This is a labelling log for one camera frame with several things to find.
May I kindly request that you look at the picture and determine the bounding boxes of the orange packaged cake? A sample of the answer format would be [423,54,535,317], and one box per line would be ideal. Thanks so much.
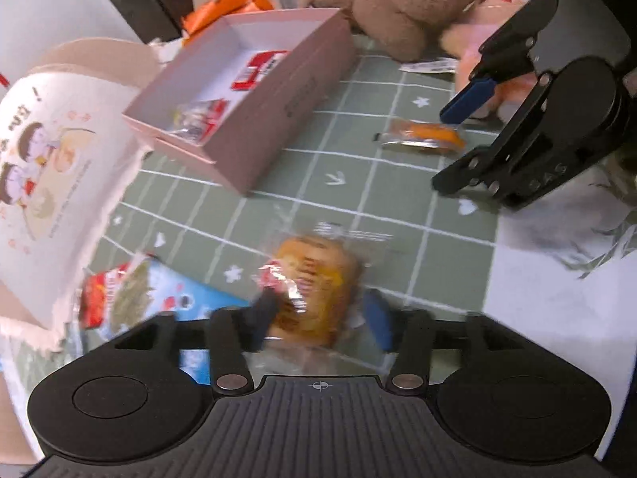
[373,119,467,154]

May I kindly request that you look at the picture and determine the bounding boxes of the pink cardboard box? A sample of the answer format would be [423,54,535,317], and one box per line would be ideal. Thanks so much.
[123,8,355,195]

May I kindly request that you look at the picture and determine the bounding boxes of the small red snack packet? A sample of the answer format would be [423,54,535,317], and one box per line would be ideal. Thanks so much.
[231,50,287,92]

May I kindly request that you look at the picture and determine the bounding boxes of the pink plush toy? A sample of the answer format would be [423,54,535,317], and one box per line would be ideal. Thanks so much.
[439,0,539,121]

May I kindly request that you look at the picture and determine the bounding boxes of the white plastic wrapper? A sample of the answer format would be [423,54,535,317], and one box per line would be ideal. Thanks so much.
[399,57,459,74]

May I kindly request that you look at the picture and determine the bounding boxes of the white folding food cover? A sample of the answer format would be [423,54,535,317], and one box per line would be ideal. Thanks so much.
[1,38,160,344]

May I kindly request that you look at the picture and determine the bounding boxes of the orange pouch bag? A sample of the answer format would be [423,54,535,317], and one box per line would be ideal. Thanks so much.
[182,0,274,45]

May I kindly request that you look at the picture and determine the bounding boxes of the packaged bread bun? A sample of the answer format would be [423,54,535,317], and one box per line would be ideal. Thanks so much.
[257,221,393,347]

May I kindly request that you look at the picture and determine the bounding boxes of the silver red snack packet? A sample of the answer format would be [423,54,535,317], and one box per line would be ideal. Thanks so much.
[168,98,230,146]

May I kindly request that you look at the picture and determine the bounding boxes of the green grid table mat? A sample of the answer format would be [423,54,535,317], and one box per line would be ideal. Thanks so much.
[88,38,498,319]

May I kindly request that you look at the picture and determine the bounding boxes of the blue snack bag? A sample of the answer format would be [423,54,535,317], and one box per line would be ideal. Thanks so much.
[78,254,248,378]

